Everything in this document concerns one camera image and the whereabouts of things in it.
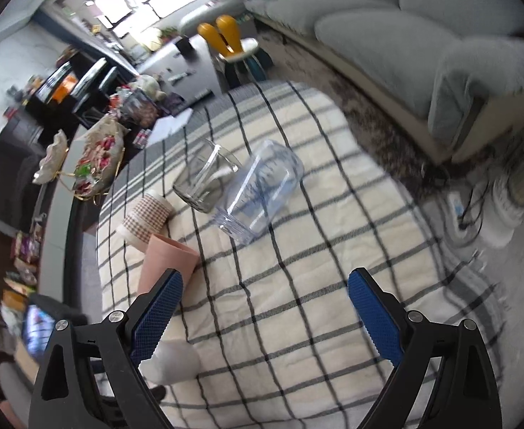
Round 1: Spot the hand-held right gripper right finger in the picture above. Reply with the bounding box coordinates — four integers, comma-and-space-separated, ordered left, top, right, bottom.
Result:
348, 267, 502, 429

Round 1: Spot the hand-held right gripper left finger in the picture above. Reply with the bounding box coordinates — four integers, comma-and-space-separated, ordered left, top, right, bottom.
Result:
29, 268, 185, 429

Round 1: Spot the clear plastic bottle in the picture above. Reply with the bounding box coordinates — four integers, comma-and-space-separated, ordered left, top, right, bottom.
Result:
212, 139, 305, 246

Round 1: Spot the white cup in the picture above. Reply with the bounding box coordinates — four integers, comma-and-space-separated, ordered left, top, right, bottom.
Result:
142, 340, 201, 385

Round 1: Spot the pink plastic cup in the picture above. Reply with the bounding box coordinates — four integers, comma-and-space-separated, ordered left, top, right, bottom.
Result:
137, 233, 199, 296

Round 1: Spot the checkered paper cup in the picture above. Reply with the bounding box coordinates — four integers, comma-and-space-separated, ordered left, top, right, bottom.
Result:
116, 192, 173, 252

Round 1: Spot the clear grey glass cup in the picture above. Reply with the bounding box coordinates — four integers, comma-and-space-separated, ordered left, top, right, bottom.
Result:
173, 139, 240, 214

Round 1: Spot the plaid cream blanket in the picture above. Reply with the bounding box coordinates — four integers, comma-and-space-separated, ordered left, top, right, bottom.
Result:
96, 81, 506, 429

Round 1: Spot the white power strip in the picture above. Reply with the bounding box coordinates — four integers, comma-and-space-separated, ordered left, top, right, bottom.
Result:
441, 190, 472, 246

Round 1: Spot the snack tray with gold stand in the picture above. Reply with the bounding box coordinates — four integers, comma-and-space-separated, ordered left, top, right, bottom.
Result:
63, 114, 129, 203

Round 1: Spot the white shell dish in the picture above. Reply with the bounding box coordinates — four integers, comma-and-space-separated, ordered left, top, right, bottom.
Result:
32, 129, 69, 185

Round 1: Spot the white paper sheet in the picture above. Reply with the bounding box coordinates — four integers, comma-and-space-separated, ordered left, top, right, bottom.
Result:
147, 108, 194, 146

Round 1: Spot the black tv cabinet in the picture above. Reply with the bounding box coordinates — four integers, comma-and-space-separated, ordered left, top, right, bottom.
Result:
0, 50, 124, 233

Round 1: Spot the grey coffee table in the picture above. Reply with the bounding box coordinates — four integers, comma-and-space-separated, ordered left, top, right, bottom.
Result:
137, 35, 227, 117

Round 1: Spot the grey sofa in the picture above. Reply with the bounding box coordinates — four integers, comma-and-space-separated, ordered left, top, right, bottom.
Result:
244, 0, 524, 164

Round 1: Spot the yellow and white child chair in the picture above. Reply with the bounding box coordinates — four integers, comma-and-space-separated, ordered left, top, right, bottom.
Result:
198, 15, 260, 64

